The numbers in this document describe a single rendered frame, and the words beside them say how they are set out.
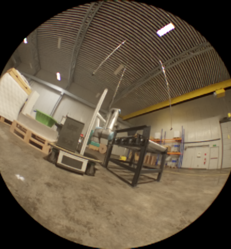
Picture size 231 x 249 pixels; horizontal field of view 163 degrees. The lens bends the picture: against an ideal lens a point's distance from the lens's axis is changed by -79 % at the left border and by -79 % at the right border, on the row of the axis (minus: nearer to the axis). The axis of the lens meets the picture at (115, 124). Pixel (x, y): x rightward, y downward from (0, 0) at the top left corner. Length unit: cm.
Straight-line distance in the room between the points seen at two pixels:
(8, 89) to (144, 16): 824
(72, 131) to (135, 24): 795
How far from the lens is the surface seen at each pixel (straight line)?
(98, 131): 135
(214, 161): 1030
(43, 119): 301
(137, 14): 799
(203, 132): 1070
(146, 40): 804
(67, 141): 136
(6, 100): 281
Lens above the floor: 55
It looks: 19 degrees up
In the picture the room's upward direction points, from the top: 16 degrees clockwise
